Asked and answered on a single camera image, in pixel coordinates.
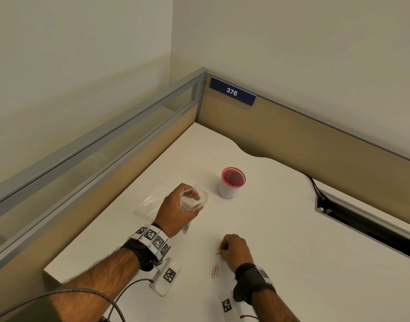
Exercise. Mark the white left marker band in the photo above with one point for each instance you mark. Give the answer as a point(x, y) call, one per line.
point(151, 238)

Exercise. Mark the person's right hand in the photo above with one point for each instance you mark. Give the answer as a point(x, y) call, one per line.
point(238, 251)

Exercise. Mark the person's left hand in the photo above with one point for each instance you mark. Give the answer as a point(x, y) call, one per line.
point(169, 216)

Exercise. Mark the olive left sleeve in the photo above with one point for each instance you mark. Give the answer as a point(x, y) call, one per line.
point(33, 311)

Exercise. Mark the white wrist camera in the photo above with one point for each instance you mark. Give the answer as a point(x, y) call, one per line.
point(232, 308)
point(164, 278)

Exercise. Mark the person's left forearm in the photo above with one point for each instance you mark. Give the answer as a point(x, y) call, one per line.
point(97, 283)

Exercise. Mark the orange paper clip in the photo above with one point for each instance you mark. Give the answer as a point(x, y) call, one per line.
point(213, 272)

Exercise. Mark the grey framed glass partition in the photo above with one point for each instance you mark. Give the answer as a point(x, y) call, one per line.
point(91, 207)

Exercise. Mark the clear plastic bag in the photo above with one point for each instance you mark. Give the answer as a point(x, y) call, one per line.
point(149, 202)
point(203, 197)

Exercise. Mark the blue number sign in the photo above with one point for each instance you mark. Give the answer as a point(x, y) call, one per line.
point(232, 91)

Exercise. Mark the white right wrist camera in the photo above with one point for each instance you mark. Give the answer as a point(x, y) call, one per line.
point(232, 308)

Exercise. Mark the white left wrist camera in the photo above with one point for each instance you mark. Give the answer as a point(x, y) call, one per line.
point(164, 278)

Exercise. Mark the pink paper clip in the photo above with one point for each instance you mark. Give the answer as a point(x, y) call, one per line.
point(217, 270)

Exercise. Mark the white right marker tag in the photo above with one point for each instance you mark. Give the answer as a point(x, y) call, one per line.
point(264, 274)

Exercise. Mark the beige partition panel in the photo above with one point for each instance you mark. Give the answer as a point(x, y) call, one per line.
point(326, 149)

